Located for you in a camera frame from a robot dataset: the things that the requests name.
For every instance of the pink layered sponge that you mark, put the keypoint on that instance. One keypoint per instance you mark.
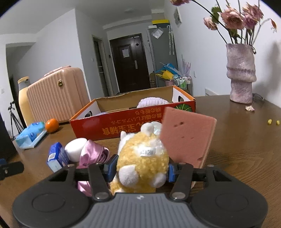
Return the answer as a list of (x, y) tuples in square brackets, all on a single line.
[(187, 136)]

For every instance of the orange thermos bottle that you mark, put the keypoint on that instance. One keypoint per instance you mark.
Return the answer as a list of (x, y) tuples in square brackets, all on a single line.
[(24, 105)]

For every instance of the grey refrigerator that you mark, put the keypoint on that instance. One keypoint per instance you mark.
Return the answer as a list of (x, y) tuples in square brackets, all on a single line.
[(162, 49)]

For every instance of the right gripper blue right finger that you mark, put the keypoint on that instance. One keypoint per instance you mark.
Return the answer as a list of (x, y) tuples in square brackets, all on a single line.
[(171, 173)]

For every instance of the orange tangerine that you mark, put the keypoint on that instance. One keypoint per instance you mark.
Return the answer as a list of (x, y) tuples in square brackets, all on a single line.
[(52, 125)]

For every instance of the fallen rose petal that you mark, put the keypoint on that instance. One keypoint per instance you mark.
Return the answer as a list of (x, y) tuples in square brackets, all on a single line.
[(249, 108)]

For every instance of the black eyeglasses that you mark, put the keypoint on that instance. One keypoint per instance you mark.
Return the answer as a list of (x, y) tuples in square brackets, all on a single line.
[(257, 97)]

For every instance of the dried pink rose bouquet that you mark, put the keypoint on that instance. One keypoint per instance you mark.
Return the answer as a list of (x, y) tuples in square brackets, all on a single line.
[(243, 24)]

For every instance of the purple satin scrunchie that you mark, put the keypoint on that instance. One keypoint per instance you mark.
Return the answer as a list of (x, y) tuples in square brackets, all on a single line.
[(91, 153)]

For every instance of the purple textured vase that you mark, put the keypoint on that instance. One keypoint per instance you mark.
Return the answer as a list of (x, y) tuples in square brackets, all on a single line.
[(241, 71)]

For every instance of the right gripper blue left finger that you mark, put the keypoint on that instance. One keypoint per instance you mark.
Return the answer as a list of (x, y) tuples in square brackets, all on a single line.
[(110, 168)]

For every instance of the blue handkerchief tissue pack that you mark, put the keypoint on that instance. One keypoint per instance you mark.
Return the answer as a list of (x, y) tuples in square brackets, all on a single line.
[(57, 158)]

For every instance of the lavender fluffy headband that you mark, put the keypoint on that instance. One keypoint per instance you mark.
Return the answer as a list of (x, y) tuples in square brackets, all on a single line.
[(151, 101)]

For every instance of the white round foam puff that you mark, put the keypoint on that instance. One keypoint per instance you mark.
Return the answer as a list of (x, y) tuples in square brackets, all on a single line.
[(74, 148)]

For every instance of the pink ribbed suitcase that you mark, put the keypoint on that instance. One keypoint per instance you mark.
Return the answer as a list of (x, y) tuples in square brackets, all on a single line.
[(60, 94)]

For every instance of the blue wet wipes pack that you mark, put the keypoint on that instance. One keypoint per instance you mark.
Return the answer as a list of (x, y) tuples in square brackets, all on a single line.
[(31, 136)]

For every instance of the dark entrance door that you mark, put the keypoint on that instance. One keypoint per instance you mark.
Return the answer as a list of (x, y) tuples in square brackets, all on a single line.
[(130, 63)]

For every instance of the yellow box on refrigerator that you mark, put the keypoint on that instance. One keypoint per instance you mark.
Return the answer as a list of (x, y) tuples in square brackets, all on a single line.
[(160, 21)]

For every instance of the red cardboard box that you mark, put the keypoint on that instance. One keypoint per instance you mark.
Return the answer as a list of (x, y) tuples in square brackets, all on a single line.
[(123, 114)]

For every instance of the wire storage cart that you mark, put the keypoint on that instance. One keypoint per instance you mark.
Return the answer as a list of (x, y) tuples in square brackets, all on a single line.
[(184, 82)]

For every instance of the yellow plush cat toy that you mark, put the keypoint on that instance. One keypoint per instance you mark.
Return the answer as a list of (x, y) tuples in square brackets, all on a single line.
[(143, 161)]

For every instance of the black paper shopping bag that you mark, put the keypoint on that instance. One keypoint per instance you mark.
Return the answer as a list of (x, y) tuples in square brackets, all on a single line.
[(7, 148)]

